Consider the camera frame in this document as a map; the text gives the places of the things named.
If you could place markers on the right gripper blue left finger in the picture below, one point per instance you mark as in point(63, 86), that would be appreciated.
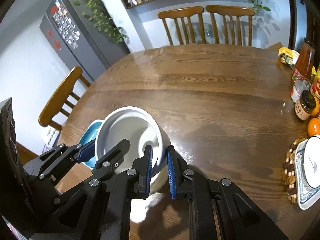
point(142, 182)

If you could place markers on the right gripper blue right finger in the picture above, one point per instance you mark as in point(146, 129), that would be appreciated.
point(179, 184)

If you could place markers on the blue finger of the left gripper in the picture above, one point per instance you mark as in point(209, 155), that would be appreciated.
point(86, 152)
point(110, 161)

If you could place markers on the blue square plate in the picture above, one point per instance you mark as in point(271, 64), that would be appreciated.
point(90, 134)

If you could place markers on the medium white bowl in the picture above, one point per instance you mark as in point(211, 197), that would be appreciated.
point(140, 129)

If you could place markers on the large white bowl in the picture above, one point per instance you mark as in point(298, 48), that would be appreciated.
point(160, 177)

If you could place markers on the white power strip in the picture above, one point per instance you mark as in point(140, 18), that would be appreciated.
point(52, 134)

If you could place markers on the wooden chair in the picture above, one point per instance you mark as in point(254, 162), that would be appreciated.
point(183, 24)
point(59, 98)
point(231, 23)

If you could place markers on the wooden bead trivet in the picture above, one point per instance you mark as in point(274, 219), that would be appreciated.
point(289, 176)

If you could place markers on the patterned dish on trivet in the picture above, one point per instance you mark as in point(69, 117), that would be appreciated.
point(307, 172)

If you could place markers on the grey refrigerator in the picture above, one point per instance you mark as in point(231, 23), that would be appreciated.
point(77, 41)

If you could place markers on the orange fruit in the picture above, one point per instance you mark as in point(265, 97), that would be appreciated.
point(313, 127)

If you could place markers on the dark sauce jar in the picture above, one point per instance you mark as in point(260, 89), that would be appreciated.
point(305, 105)

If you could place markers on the hanging green vine plant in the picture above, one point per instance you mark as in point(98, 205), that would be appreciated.
point(96, 12)

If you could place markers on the back left wooden chair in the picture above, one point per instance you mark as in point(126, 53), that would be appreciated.
point(183, 24)

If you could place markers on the red sauce bottle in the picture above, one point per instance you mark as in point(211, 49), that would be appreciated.
point(303, 67)

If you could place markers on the cardboard box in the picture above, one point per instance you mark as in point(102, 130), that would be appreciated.
point(275, 47)

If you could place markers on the yellow snack bag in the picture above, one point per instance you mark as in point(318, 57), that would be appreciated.
point(288, 57)

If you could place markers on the yellow cap oil bottle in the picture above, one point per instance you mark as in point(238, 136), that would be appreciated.
point(315, 87)

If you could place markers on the back right wooden chair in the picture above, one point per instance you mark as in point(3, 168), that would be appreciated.
point(231, 23)

